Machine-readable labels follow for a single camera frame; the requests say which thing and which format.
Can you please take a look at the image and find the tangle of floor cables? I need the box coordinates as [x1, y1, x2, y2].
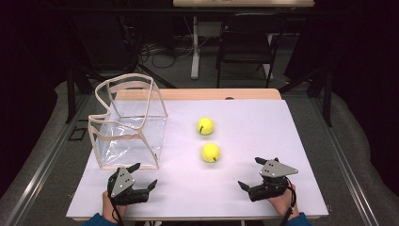
[137, 40, 196, 70]

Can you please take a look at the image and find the person's left hand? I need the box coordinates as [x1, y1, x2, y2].
[102, 189, 129, 224]

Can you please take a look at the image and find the person's right hand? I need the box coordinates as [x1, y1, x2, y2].
[266, 183, 300, 221]

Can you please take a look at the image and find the dark curtain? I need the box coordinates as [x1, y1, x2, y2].
[332, 0, 399, 202]
[0, 0, 69, 199]

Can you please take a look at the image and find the yellow tennis ball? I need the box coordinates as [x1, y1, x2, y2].
[200, 142, 221, 164]
[196, 116, 215, 137]

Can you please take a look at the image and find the black metal stand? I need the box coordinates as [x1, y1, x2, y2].
[65, 18, 107, 124]
[278, 67, 333, 128]

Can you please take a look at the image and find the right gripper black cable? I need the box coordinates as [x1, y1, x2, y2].
[279, 178, 297, 226]

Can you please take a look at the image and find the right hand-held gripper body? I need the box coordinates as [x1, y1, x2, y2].
[248, 157, 299, 202]

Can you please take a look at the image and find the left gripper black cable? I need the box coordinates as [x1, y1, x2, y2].
[107, 191, 126, 226]

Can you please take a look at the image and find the black folding chair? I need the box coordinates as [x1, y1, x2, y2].
[215, 12, 288, 89]

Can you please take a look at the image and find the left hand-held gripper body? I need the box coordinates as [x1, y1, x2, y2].
[106, 167, 150, 206]

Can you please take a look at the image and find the aluminium floor rail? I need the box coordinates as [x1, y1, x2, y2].
[313, 97, 380, 226]
[3, 93, 92, 226]

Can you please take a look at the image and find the clear plastic bag beige trim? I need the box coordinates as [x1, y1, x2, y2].
[88, 73, 168, 170]

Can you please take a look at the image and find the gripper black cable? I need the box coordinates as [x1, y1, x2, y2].
[279, 178, 297, 226]
[107, 191, 126, 226]

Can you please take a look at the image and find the white-legged background desk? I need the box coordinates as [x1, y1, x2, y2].
[172, 0, 315, 80]

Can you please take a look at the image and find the white table sheet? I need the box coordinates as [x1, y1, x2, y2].
[66, 99, 329, 219]

